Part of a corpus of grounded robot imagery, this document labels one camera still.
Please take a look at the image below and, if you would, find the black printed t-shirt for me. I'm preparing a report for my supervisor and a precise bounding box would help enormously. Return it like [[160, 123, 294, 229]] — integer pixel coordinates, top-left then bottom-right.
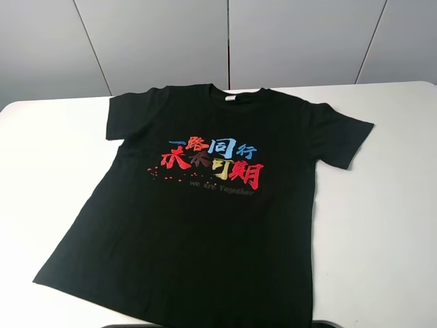
[[34, 84, 373, 327]]

